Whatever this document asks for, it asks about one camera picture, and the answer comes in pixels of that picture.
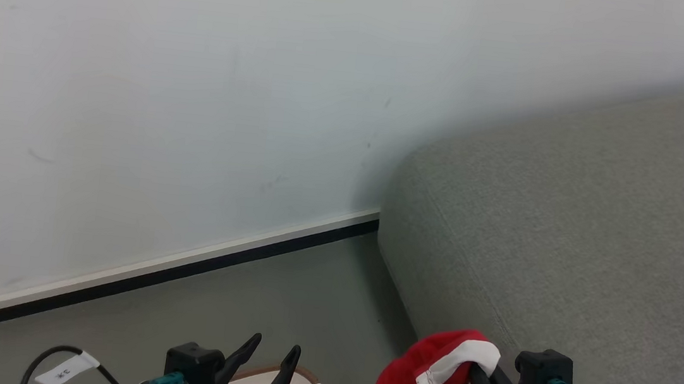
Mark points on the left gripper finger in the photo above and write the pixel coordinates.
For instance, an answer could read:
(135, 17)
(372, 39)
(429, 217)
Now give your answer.
(240, 359)
(284, 383)

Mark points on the red and white garment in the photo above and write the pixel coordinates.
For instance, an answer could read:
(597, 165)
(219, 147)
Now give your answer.
(404, 383)

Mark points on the white and black baseboard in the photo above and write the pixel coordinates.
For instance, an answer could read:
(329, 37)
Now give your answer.
(150, 267)

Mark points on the grey fabric sofa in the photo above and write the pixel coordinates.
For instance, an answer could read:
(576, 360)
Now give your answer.
(578, 242)

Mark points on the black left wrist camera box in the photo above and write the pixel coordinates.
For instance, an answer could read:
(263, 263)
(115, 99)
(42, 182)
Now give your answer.
(193, 364)

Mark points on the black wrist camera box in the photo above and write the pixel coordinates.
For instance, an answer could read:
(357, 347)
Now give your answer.
(542, 369)
(193, 364)

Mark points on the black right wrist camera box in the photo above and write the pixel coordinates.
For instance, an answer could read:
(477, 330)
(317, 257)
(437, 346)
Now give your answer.
(542, 369)

